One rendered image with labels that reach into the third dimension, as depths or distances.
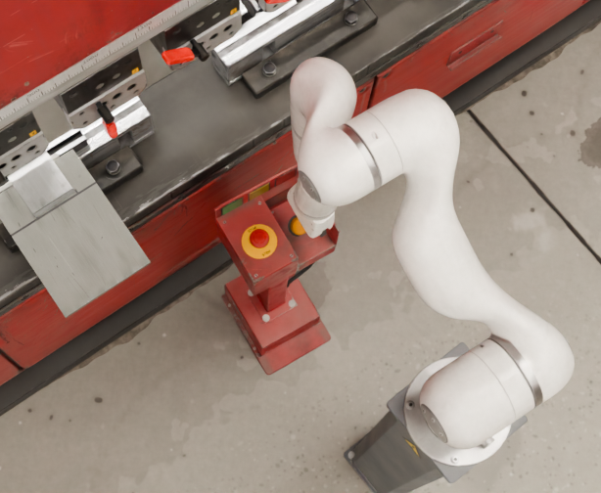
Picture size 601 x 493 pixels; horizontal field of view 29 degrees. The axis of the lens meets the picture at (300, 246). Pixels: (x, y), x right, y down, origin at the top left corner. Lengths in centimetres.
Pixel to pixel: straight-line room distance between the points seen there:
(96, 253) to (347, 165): 71
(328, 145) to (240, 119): 78
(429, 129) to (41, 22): 56
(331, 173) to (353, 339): 158
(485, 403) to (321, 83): 50
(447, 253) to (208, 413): 155
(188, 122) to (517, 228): 123
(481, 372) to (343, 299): 148
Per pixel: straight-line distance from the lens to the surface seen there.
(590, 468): 314
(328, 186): 152
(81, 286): 208
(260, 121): 229
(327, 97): 159
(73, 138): 217
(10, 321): 238
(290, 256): 230
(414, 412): 203
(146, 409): 304
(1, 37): 166
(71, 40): 177
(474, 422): 163
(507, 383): 164
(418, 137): 155
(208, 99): 231
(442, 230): 157
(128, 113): 221
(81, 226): 211
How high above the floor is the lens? 300
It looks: 74 degrees down
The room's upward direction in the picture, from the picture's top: 9 degrees clockwise
